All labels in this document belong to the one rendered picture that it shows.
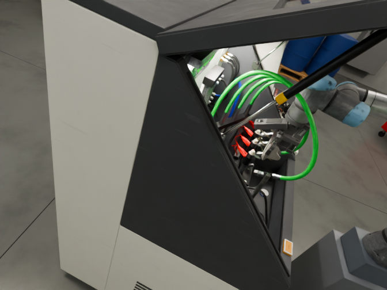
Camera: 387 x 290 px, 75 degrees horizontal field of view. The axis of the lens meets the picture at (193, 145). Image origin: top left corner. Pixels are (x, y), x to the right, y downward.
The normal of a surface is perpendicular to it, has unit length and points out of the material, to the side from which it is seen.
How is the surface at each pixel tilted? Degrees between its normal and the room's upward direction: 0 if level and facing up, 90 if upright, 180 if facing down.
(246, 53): 90
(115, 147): 90
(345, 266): 0
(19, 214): 0
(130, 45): 90
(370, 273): 90
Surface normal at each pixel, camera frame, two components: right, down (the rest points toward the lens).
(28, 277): 0.30, -0.72
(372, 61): -0.24, 0.58
